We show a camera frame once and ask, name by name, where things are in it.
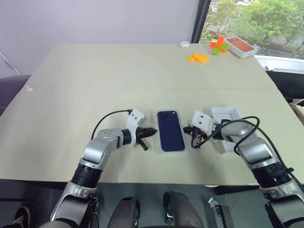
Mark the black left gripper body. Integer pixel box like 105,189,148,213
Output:
133,127,146,146

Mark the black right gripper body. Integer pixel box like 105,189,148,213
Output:
193,127,209,143

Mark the dark blue phone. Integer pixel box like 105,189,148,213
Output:
156,110,186,152

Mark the white phone box tray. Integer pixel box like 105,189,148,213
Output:
155,109,190,156

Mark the white phone box lid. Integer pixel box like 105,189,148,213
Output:
210,106,242,155

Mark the phone box with orange print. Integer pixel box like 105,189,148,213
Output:
224,36,258,59

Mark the dark rounded shape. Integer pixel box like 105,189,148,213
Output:
163,190,205,228
109,196,141,228

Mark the yellow toy block cluster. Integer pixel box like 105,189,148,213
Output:
186,53,210,65

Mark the green toy block piece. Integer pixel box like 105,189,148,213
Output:
212,44,229,56

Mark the orange toy block piece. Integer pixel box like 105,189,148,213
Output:
209,36,226,49

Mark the black chair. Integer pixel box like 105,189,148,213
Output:
265,70,304,103

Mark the white window sill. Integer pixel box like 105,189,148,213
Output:
253,55,304,74

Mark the dark purple sofa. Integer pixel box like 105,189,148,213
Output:
0,75,31,117

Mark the black shoe with white sole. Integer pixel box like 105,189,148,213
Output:
13,206,31,225

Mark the metal rod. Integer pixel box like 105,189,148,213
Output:
0,50,22,76

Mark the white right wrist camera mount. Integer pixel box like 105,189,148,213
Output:
189,110,214,136

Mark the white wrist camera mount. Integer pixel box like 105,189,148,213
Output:
189,110,214,136
125,108,146,134

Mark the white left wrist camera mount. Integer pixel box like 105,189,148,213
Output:
125,108,146,134

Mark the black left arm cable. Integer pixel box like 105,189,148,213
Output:
91,108,133,141

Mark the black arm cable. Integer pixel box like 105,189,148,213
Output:
91,108,133,141
204,115,304,188

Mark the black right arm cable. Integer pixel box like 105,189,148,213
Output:
204,115,304,188

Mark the metal clamp with black strap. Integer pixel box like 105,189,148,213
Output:
208,197,231,228

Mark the black window frame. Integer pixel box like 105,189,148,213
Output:
191,0,211,45

